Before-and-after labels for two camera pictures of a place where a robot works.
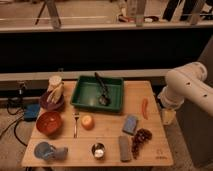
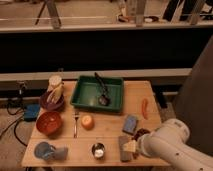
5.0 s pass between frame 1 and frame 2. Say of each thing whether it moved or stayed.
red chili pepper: stayed
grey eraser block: stayed
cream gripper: moved
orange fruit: stayed
